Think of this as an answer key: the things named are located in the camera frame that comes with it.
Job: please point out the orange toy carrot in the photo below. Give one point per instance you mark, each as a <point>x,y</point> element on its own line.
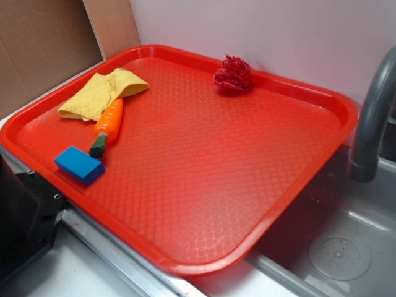
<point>107,127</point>

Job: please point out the crumpled red cloth ball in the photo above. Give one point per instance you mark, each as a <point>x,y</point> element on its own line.
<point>235,74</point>

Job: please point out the yellow cloth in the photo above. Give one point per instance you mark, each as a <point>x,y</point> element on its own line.
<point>89,103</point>

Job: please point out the blue rectangular block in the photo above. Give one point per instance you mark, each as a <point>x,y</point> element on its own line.
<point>80,165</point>

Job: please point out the grey plastic sink basin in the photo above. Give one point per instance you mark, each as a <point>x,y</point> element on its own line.
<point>337,238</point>

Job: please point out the grey sink faucet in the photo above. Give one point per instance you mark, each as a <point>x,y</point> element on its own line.
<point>375,133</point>

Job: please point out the brown cardboard panel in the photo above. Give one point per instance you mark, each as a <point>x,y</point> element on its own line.
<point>45,43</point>

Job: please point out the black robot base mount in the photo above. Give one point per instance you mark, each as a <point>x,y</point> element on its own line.
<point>30,213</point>

